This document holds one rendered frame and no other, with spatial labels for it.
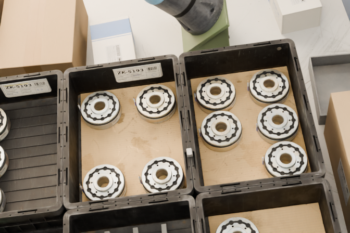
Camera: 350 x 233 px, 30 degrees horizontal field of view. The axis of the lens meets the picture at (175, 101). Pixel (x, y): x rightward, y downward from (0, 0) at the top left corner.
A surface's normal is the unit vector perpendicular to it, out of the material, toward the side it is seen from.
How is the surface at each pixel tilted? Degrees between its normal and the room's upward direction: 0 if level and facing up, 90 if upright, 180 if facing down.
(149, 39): 0
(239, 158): 0
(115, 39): 0
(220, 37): 90
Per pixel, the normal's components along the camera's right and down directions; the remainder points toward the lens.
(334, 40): -0.10, -0.54
